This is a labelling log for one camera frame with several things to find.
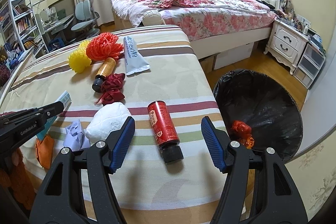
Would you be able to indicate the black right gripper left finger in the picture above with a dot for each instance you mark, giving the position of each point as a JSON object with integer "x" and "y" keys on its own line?
{"x": 77, "y": 188}

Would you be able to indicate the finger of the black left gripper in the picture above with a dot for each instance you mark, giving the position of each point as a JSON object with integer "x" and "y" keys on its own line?
{"x": 29, "y": 119}

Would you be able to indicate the orange snack wrapper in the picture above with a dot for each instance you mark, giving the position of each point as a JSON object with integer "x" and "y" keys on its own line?
{"x": 247, "y": 141}

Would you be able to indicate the orange plastic bag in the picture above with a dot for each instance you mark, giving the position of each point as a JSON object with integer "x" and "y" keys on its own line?
{"x": 240, "y": 129}

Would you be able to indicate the yellow bottle black cap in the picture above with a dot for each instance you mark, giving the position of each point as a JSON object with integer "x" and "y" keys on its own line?
{"x": 104, "y": 71}

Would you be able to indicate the white milk powder tube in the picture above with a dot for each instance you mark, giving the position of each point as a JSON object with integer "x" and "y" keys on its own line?
{"x": 134, "y": 61}

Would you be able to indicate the orange sleeve forearm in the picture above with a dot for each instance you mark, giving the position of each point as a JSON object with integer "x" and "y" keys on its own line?
{"x": 18, "y": 181}

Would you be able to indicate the black lined trash bin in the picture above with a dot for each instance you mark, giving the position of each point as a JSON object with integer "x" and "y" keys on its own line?
{"x": 263, "y": 104}

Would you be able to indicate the orange crumpled cloth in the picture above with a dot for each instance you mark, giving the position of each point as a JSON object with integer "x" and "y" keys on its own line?
{"x": 44, "y": 149}

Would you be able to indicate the teal white toothpaste tube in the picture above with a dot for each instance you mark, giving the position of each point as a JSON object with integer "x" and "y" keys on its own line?
{"x": 65, "y": 99}

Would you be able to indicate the lavender crumpled paper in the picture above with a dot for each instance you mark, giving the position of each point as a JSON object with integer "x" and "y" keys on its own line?
{"x": 75, "y": 138}

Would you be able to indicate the yellow foam fruit net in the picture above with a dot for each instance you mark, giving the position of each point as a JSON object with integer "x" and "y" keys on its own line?
{"x": 78, "y": 59}

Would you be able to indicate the white crumpled paper ball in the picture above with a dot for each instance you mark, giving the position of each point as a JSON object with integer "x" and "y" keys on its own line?
{"x": 109, "y": 118}

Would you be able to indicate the bookshelf with books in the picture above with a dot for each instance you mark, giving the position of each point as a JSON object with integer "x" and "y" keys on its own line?
{"x": 19, "y": 27}

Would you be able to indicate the study desk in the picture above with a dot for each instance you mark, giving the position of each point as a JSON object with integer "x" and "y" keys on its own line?
{"x": 52, "y": 29}

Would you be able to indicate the dark red ribbon bow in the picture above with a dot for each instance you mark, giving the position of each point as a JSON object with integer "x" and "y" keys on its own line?
{"x": 111, "y": 90}

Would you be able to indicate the blue-grey desk chair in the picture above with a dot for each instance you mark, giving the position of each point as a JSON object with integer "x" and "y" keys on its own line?
{"x": 86, "y": 16}

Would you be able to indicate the orange foam fruit net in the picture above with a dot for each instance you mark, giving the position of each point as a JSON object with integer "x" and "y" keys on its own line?
{"x": 103, "y": 46}

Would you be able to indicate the red bottle black cap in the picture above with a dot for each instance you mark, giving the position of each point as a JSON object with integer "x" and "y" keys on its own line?
{"x": 165, "y": 133}

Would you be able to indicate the plastic drawer unit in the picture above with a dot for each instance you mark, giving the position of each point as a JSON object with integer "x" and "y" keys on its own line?
{"x": 309, "y": 66}

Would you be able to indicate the striped bed sheet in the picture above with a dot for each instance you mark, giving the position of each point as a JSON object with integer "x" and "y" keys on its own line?
{"x": 147, "y": 189}

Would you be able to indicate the white nightstand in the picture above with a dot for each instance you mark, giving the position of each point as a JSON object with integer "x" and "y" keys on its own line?
{"x": 286, "y": 44}

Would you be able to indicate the floral quilt bed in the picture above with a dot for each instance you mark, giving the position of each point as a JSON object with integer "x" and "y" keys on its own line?
{"x": 212, "y": 26}

